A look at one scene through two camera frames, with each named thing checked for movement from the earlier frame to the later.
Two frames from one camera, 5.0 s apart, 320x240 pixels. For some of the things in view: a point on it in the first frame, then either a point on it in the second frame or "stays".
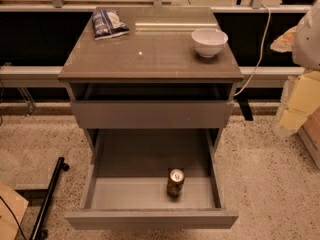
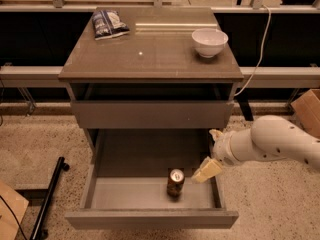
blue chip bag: x=107 y=24 stays
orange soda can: x=175 y=182 stays
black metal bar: x=38 y=231 stays
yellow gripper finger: x=285 y=42 → x=222 y=149
